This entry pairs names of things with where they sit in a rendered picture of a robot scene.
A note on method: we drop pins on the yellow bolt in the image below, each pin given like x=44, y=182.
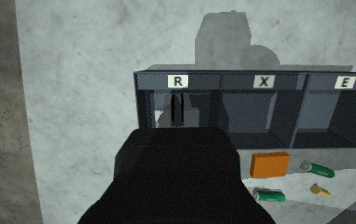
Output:
x=317, y=190

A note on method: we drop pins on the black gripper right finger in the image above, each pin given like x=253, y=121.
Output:
x=190, y=115

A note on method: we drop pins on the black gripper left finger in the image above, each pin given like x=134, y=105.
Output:
x=164, y=116

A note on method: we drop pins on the green aa battery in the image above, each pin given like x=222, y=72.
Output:
x=268, y=196
x=317, y=169

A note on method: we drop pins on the black rack of three bins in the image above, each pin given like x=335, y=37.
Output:
x=261, y=110

